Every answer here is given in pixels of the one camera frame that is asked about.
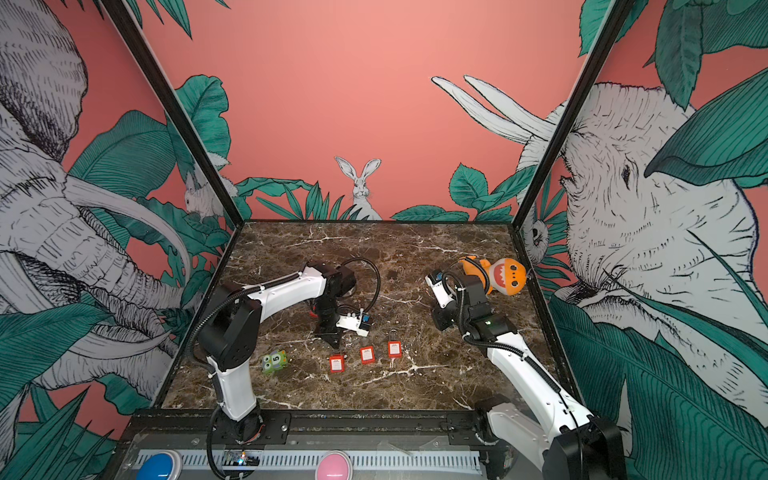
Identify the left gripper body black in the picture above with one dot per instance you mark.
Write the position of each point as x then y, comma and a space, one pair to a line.
328, 314

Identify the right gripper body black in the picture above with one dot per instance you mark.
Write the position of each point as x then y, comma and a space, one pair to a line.
446, 317

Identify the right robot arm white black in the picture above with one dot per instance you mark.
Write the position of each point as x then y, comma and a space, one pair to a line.
562, 437

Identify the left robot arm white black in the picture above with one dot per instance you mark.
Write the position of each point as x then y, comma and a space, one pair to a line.
224, 340

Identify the green monster toy cube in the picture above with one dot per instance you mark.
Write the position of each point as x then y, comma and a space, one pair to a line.
273, 362

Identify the orange shark plush toy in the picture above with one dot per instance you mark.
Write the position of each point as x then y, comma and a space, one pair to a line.
506, 275

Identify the pink push button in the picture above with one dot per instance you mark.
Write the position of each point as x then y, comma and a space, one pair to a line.
334, 465

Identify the blue push button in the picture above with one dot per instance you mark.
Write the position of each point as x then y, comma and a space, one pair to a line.
165, 465

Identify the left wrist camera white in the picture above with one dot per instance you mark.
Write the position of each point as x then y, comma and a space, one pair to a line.
358, 322

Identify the white slotted cable duct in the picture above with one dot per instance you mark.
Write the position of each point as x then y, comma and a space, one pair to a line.
283, 460

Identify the black mounting rail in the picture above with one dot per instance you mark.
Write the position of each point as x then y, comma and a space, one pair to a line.
461, 427

